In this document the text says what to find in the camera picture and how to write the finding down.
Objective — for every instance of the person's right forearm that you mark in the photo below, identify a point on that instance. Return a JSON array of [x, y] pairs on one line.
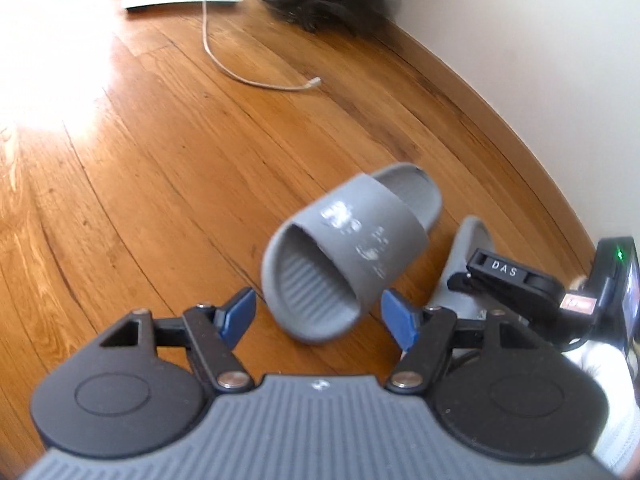
[[617, 400]]

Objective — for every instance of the dark grey rubber slide slipper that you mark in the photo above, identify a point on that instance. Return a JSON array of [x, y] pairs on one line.
[[467, 242], [350, 240]]

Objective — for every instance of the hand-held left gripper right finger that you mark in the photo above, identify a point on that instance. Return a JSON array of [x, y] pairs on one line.
[[397, 320]]

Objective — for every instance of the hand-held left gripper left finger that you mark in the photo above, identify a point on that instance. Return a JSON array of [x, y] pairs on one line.
[[237, 317]]

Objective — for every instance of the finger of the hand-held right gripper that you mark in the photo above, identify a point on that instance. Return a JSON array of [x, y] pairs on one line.
[[495, 266]]

